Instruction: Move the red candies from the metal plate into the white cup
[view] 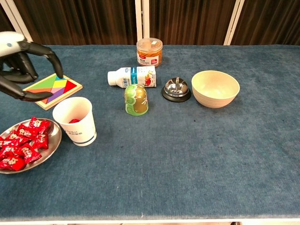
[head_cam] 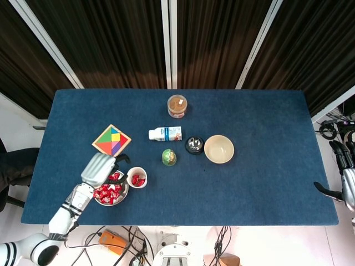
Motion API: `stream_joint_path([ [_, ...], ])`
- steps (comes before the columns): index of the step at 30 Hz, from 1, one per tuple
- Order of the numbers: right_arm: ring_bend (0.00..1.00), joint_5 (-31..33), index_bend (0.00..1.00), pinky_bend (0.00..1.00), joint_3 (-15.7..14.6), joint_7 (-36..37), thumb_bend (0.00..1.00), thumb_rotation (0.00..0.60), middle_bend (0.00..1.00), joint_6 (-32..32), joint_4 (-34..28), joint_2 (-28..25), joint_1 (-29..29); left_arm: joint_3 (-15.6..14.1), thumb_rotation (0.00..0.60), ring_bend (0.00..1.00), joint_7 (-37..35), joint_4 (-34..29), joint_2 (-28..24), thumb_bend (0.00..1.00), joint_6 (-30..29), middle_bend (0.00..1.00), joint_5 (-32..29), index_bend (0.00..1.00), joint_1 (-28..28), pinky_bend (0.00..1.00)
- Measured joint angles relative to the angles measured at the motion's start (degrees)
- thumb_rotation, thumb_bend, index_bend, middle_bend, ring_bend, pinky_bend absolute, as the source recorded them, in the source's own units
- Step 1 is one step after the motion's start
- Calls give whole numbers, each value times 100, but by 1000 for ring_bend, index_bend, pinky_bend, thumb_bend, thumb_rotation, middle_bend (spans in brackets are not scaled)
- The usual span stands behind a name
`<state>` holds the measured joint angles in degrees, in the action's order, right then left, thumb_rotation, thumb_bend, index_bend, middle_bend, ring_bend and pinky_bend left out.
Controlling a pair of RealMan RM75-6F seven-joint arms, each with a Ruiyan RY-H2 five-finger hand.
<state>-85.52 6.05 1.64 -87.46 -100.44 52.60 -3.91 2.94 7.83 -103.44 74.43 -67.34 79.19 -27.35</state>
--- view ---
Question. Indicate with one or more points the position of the dark brown curtain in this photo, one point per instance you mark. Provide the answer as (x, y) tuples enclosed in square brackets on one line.
[(5, 21), (269, 21), (187, 21), (82, 21)]

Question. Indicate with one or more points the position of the chrome call bell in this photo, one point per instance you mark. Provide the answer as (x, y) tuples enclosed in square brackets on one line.
[(175, 89)]

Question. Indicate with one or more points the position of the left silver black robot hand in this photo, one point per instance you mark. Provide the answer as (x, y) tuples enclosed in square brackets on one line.
[(9, 42)]

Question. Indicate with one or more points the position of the silver metal plate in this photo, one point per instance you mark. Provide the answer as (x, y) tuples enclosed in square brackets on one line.
[(54, 140)]

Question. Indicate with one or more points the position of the beige bowl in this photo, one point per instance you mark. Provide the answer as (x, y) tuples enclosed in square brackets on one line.
[(215, 98)]

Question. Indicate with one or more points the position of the white frame post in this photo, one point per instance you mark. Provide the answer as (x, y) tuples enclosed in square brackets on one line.
[(18, 18), (142, 23), (234, 23)]

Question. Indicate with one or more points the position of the blue felt table cloth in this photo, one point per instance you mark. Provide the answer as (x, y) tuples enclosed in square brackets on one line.
[(187, 152)]

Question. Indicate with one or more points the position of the white paper cup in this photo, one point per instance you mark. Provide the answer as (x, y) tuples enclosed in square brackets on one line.
[(79, 136)]

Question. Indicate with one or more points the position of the colourful wooden tangram puzzle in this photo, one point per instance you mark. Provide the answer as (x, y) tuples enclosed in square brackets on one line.
[(61, 91)]

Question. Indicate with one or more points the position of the red candy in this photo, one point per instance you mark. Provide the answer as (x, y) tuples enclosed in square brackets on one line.
[(7, 151), (38, 124), (29, 153), (74, 121), (41, 141), (25, 132), (14, 138), (11, 163)]

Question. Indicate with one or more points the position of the clear plastic snack jar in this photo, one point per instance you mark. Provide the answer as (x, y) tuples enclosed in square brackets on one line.
[(150, 56)]

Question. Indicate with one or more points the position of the white milk drink bottle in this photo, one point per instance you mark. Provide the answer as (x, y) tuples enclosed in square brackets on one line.
[(136, 76)]

